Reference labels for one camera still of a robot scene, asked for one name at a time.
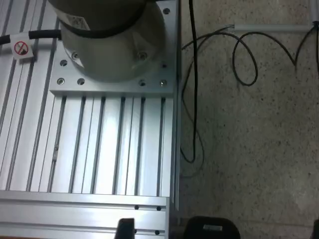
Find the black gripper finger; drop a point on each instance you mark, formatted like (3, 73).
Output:
(316, 230)
(125, 230)

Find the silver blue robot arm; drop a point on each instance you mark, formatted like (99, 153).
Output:
(107, 49)

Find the black box with label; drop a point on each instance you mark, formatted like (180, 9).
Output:
(199, 231)

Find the aluminium profile robot stand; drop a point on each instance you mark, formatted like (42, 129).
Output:
(87, 149)

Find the aluminium robot mounting plate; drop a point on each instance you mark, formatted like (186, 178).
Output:
(112, 87)

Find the white warning tag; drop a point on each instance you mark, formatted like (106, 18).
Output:
(22, 48)

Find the grey pipe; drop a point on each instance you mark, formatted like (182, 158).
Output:
(314, 10)

